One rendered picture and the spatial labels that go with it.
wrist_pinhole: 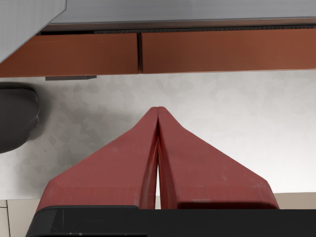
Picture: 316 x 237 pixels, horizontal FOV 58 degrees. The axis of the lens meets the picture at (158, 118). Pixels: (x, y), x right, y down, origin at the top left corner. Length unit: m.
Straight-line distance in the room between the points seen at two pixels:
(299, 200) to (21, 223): 1.07
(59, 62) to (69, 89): 0.15
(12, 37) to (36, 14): 0.03
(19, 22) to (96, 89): 0.20
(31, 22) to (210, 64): 0.17
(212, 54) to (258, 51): 0.05
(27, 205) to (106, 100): 0.64
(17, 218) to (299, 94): 0.89
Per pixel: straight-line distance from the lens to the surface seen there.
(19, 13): 0.28
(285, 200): 1.35
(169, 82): 0.43
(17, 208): 1.04
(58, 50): 0.30
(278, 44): 0.31
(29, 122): 0.46
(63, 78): 0.36
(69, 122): 0.46
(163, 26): 0.28
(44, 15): 0.27
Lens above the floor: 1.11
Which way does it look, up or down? 80 degrees down
